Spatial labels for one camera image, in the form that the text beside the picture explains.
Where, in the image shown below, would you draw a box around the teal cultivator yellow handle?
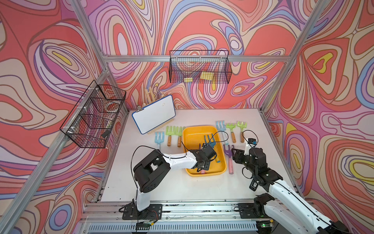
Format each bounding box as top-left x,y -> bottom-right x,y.
202,134 -> 221,163

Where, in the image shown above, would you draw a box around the yellow plastic storage tray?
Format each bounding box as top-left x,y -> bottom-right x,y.
182,125 -> 228,177

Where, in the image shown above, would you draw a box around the green three-prong rake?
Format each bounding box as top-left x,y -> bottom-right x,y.
237,121 -> 247,143
226,123 -> 236,143

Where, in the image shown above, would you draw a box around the green rake wooden handle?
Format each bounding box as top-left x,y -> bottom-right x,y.
165,126 -> 175,147

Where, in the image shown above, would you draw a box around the light blue rake wooden handle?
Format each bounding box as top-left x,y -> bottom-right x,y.
154,132 -> 165,150

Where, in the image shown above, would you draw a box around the green hand fork wooden handle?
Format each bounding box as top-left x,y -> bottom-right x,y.
175,126 -> 185,147

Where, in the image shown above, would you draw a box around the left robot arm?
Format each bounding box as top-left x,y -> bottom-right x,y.
131,143 -> 218,212

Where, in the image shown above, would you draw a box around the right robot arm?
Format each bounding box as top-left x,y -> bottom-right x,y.
231,145 -> 349,234

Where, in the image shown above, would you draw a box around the black handheld scanner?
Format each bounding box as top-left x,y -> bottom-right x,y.
249,179 -> 259,192

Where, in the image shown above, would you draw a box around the blue framed whiteboard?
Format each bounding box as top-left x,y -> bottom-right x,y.
132,95 -> 176,135

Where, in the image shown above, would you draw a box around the wooden utensils behind whiteboard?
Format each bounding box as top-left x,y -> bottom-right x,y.
137,88 -> 165,110

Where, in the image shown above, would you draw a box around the yellow sponge in basket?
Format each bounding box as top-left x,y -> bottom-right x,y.
200,71 -> 214,81

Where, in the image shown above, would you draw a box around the green circuit board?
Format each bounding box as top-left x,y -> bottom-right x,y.
135,222 -> 154,230

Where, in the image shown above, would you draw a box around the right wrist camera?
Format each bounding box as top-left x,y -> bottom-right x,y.
244,138 -> 257,156

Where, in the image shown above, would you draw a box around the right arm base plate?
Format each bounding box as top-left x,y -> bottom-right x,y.
233,203 -> 271,219

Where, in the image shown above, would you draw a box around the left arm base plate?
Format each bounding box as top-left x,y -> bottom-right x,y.
118,202 -> 163,220

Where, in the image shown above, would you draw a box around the black wire basket back wall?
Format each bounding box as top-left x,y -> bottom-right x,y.
169,49 -> 232,84

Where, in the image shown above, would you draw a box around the black wire basket wall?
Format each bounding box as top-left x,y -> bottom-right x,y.
59,81 -> 126,148
169,49 -> 232,84

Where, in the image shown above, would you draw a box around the black wire basket left wall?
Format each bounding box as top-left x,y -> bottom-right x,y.
59,81 -> 126,148

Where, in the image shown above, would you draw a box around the aluminium front rail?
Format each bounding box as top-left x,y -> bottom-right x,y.
78,199 -> 325,234

